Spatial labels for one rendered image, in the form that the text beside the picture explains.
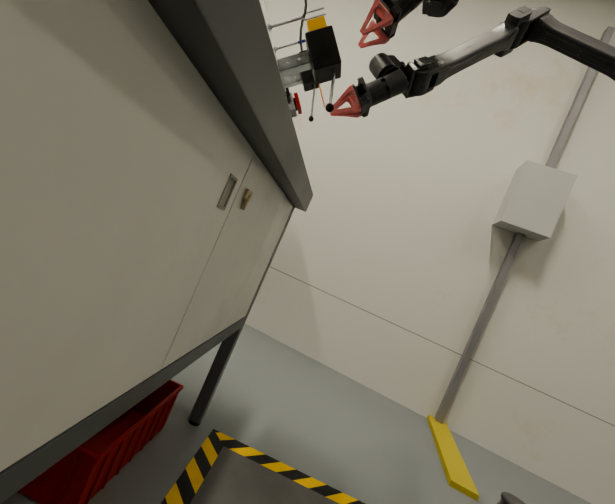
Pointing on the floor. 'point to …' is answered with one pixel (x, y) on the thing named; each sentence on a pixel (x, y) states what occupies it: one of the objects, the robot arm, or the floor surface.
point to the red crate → (104, 452)
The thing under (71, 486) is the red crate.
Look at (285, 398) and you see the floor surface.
